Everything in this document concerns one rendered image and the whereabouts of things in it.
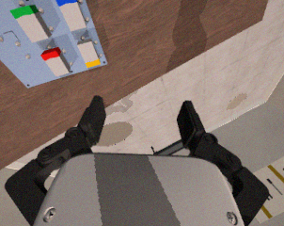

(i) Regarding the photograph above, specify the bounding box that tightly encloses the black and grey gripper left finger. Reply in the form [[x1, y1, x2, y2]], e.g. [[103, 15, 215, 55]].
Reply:
[[5, 96, 106, 226]]

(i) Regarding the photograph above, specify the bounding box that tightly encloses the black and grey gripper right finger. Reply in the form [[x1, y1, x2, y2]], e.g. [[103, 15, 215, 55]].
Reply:
[[177, 101, 270, 226]]

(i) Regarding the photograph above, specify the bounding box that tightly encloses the white block with green end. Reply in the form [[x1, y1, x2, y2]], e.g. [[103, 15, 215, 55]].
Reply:
[[10, 5, 52, 42]]

